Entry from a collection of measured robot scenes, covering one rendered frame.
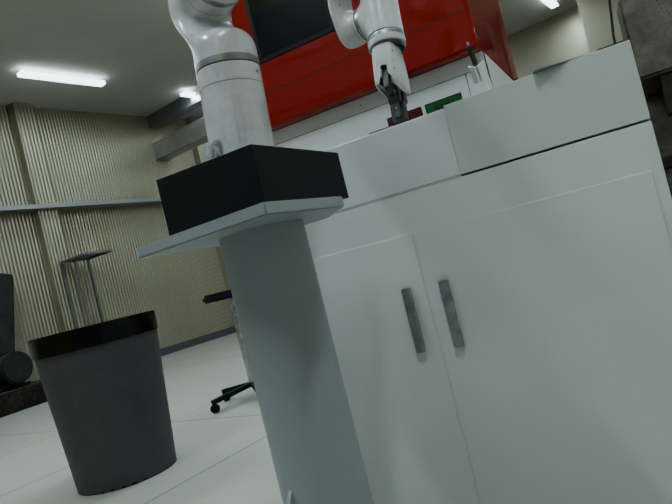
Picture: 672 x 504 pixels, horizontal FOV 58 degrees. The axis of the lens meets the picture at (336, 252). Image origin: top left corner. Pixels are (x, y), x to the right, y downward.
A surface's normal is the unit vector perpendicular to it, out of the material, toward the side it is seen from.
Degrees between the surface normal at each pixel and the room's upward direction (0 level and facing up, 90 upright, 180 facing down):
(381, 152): 90
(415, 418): 90
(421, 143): 90
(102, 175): 90
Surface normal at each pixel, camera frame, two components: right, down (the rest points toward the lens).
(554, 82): -0.43, 0.08
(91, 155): 0.79, -0.22
